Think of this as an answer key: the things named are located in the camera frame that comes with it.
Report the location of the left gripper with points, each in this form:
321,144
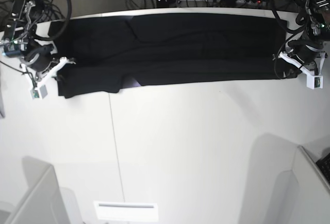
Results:
305,57

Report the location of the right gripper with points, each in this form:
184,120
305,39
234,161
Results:
40,64

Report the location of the black T-shirt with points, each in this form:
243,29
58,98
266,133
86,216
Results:
167,49

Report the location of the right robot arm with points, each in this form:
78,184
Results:
21,41

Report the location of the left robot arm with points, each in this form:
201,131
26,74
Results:
313,25

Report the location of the black keyboard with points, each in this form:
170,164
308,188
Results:
324,166

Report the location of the white partition panel right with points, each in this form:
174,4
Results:
312,203

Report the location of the white partition panel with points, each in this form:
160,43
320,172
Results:
312,203
42,203

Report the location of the white partition panel left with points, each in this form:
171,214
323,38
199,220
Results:
42,203

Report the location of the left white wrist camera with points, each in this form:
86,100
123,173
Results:
314,81

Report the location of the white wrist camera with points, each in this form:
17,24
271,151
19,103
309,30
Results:
314,81
38,92

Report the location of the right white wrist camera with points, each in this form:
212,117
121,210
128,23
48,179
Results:
38,92

